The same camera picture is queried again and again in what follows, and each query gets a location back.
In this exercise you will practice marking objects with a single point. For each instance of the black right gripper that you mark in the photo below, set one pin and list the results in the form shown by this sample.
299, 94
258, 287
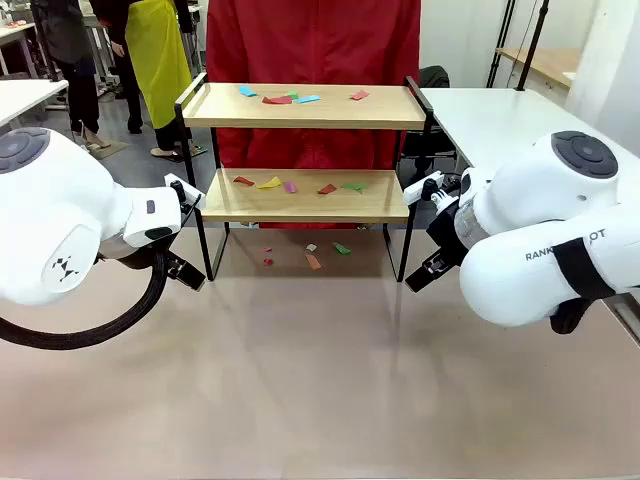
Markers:
450, 235

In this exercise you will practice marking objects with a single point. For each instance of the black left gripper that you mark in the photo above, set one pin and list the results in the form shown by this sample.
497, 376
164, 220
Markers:
171, 262

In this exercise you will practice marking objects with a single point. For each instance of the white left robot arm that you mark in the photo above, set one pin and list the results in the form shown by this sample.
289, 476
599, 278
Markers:
60, 200

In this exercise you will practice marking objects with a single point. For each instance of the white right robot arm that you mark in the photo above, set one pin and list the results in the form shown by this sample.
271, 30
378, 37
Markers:
540, 200

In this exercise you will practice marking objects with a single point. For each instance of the two-tier wood metal shelf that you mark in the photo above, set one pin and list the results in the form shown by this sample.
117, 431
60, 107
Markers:
300, 117

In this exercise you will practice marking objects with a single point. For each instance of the small red paper scrap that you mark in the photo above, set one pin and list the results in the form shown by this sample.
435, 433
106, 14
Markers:
268, 261

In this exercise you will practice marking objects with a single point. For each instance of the orange paper scrap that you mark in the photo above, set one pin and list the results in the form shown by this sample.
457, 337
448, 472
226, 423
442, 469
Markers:
313, 261

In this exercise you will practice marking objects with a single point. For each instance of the yellow paper scrap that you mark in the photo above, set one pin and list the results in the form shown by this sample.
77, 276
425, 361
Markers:
268, 184

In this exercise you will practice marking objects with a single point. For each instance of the small green and red object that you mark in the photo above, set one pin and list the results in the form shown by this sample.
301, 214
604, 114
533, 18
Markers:
327, 189

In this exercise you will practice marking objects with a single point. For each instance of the magenta paper scrap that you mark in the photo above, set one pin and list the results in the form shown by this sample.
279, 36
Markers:
290, 187

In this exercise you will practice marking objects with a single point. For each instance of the large white table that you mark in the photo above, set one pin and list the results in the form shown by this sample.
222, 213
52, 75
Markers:
500, 120

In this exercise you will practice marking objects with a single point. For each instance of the black chair back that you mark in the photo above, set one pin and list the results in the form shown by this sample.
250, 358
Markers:
434, 76

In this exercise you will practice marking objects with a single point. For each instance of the large red paper scrap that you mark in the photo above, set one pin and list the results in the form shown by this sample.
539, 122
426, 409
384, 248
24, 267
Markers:
276, 100

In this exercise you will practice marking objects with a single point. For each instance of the long light blue paper scrap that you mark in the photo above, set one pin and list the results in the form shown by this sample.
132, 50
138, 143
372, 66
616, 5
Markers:
306, 99

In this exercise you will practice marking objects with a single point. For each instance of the mannequin with yellow apron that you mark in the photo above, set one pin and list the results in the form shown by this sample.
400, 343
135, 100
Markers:
155, 60

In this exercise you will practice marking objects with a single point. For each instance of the black tripod stand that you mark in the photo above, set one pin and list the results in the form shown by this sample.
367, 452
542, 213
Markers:
501, 45

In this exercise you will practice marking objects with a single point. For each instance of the wooden table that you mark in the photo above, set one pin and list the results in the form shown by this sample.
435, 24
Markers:
545, 60

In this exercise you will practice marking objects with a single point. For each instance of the black pole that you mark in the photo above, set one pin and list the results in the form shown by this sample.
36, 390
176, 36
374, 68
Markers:
533, 45

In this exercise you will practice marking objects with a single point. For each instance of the person in red jacket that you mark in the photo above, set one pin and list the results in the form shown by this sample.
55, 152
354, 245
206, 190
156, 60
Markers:
310, 40

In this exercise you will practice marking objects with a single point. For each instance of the mannequin in dark clothes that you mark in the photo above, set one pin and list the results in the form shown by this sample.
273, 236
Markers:
70, 35

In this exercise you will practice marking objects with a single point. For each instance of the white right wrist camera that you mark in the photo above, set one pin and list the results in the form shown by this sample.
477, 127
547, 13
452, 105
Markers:
422, 189

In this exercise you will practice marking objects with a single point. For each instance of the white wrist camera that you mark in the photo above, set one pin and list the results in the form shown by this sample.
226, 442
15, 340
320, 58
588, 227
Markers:
422, 189
180, 184

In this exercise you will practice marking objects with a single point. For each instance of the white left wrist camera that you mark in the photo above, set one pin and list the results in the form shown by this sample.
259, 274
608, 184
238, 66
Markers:
180, 184

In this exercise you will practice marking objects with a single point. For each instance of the grey mannequin base plate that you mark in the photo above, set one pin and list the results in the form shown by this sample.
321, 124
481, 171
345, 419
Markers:
112, 148

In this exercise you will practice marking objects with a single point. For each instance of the grey metal frame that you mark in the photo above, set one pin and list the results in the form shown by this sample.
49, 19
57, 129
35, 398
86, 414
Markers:
627, 320

